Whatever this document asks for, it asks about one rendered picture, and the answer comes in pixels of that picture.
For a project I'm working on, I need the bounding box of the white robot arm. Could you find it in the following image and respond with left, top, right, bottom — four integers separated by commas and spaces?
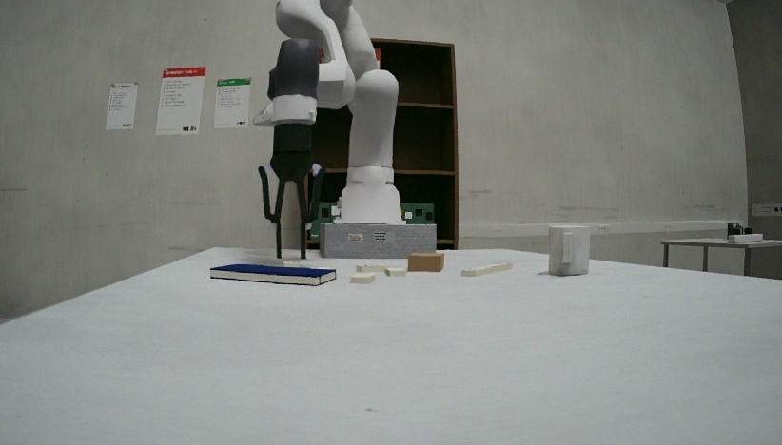
253, 0, 406, 224

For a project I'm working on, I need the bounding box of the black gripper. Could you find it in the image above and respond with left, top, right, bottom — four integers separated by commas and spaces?
258, 124, 326, 259

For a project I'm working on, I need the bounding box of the grey mug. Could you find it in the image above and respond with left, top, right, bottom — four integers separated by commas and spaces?
548, 226, 590, 276

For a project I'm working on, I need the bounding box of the brown rectangular box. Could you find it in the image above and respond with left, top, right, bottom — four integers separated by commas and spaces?
407, 253, 444, 272

